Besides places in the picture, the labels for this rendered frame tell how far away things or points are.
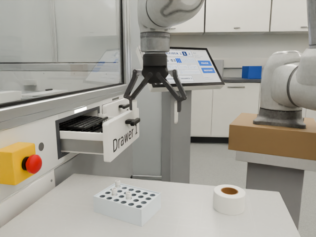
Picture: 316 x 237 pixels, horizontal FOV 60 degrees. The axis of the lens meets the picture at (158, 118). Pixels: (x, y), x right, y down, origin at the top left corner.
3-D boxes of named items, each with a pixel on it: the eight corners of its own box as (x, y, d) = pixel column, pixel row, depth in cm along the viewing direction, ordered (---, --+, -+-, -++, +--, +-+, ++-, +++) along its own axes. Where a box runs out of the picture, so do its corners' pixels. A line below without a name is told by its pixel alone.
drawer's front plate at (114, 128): (139, 136, 102) (138, 107, 100) (109, 162, 74) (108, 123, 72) (134, 136, 103) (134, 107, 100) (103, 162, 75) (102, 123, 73)
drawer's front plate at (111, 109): (130, 119, 135) (130, 97, 133) (107, 133, 107) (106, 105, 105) (126, 119, 136) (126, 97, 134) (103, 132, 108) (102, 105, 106)
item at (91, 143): (133, 133, 101) (133, 117, 100) (105, 155, 76) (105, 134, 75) (37, 128, 109) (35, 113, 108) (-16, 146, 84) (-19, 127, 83)
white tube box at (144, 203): (161, 208, 62) (161, 192, 61) (141, 227, 55) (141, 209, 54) (116, 196, 68) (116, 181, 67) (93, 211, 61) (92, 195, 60)
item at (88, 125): (107, 118, 97) (107, 116, 97) (84, 129, 80) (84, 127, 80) (103, 118, 98) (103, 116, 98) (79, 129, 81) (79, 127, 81)
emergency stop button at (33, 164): (44, 169, 60) (43, 152, 59) (32, 177, 56) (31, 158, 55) (32, 169, 60) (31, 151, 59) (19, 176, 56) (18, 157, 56)
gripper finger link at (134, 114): (134, 100, 87) (131, 100, 87) (134, 122, 88) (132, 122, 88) (137, 99, 89) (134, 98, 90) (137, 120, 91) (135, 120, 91)
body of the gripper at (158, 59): (170, 53, 87) (170, 83, 88) (145, 53, 88) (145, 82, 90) (166, 52, 79) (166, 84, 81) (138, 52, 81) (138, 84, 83)
